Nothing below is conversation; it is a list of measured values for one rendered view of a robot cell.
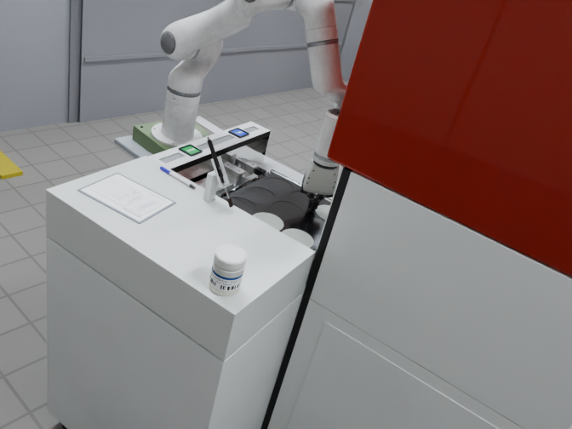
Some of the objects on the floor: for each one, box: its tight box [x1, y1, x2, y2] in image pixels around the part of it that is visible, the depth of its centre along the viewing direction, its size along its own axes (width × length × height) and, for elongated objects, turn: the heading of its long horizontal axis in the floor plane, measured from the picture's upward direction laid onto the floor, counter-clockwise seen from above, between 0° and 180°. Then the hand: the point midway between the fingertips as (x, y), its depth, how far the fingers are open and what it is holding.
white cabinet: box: [46, 236, 302, 429], centre depth 193 cm, size 64×96×82 cm, turn 127°
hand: (312, 204), depth 172 cm, fingers closed
